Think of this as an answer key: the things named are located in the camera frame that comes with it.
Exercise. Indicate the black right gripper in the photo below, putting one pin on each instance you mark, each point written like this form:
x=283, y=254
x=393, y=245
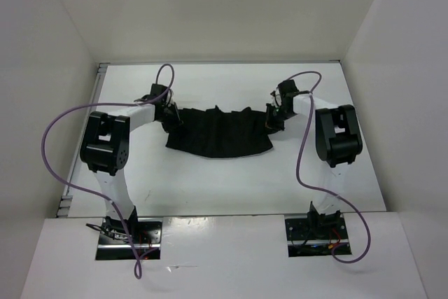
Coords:
x=270, y=123

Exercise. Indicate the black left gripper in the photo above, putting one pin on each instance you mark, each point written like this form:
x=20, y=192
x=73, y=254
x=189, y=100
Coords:
x=172, y=126

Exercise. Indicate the black skirt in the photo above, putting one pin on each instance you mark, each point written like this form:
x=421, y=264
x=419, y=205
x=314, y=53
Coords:
x=216, y=134

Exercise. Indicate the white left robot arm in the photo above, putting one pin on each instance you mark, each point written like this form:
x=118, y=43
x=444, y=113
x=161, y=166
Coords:
x=105, y=149

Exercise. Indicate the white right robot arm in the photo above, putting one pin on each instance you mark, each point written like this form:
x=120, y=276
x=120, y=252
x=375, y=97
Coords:
x=337, y=141

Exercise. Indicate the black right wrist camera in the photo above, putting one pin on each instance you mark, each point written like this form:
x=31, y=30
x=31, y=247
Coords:
x=287, y=88

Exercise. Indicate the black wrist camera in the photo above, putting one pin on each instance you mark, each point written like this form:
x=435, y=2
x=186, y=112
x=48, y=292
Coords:
x=287, y=88
x=159, y=92

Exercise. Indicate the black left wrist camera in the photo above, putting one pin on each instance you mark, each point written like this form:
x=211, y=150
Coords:
x=159, y=92

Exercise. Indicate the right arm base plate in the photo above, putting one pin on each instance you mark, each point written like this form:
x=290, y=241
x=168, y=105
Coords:
x=307, y=240

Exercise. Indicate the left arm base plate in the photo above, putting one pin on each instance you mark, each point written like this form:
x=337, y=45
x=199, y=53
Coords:
x=114, y=245

